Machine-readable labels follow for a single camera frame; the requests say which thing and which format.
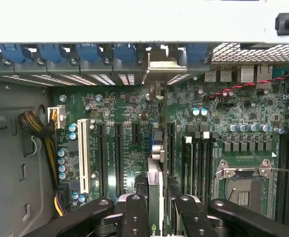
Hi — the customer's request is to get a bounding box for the empty black RAM slot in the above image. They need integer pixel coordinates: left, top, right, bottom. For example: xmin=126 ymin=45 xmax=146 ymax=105
xmin=210 ymin=132 xmax=218 ymax=199
xmin=195 ymin=132 xmax=202 ymax=198
xmin=278 ymin=134 xmax=289 ymax=223
xmin=202 ymin=131 xmax=210 ymax=199

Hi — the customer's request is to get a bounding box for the CPU socket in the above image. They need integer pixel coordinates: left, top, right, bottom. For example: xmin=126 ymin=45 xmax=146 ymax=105
xmin=214 ymin=159 xmax=275 ymax=219

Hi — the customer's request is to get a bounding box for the long black expansion slot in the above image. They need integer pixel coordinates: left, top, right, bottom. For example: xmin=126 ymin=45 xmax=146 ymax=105
xmin=114 ymin=122 xmax=124 ymax=196
xmin=167 ymin=121 xmax=176 ymax=177
xmin=96 ymin=122 xmax=108 ymax=198

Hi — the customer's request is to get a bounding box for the short black expansion slot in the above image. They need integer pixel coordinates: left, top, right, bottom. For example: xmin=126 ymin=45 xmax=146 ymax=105
xmin=131 ymin=122 xmax=142 ymax=146

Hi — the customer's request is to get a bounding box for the white expansion slot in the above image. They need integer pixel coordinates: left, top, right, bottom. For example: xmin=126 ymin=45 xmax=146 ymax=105
xmin=77 ymin=118 xmax=90 ymax=195

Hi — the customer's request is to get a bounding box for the blue expansion slot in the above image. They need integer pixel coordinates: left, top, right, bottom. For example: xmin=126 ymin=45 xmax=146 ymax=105
xmin=148 ymin=121 xmax=154 ymax=145

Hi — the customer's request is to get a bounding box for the thin locking lever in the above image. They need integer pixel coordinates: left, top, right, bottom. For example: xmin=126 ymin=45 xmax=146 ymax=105
xmin=269 ymin=167 xmax=289 ymax=174

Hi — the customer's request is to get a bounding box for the green motherboard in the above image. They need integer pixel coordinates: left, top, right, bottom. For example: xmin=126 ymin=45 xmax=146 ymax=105
xmin=50 ymin=82 xmax=289 ymax=235

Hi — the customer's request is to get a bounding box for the white power connector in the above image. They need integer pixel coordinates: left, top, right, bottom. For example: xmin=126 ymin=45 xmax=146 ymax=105
xmin=47 ymin=105 xmax=67 ymax=129

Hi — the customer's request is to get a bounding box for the open PC case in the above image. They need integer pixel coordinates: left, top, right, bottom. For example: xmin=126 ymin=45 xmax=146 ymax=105
xmin=0 ymin=0 xmax=289 ymax=237

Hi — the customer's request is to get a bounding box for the metal USB port block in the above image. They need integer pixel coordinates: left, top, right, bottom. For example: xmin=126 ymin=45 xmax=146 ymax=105
xmin=205 ymin=65 xmax=233 ymax=82

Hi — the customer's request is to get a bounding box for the metal network port block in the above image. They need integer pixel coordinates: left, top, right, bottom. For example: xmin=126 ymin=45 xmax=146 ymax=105
xmin=240 ymin=64 xmax=274 ymax=90

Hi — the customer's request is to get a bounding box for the blue slot clip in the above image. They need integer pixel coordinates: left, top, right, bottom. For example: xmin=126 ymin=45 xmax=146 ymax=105
xmin=37 ymin=43 xmax=61 ymax=64
xmin=0 ymin=43 xmax=25 ymax=65
xmin=186 ymin=43 xmax=208 ymax=64
xmin=113 ymin=43 xmax=137 ymax=64
xmin=76 ymin=43 xmax=102 ymax=64

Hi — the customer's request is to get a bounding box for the braided power wire bundle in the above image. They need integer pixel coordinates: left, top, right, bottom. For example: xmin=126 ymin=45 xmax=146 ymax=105
xmin=19 ymin=110 xmax=68 ymax=217

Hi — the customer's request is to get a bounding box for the red and black twisted wire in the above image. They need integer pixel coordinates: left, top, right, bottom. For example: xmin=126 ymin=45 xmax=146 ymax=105
xmin=209 ymin=69 xmax=289 ymax=99

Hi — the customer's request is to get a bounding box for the black cable plug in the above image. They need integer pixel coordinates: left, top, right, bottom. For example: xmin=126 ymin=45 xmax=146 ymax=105
xmin=274 ymin=11 xmax=289 ymax=37

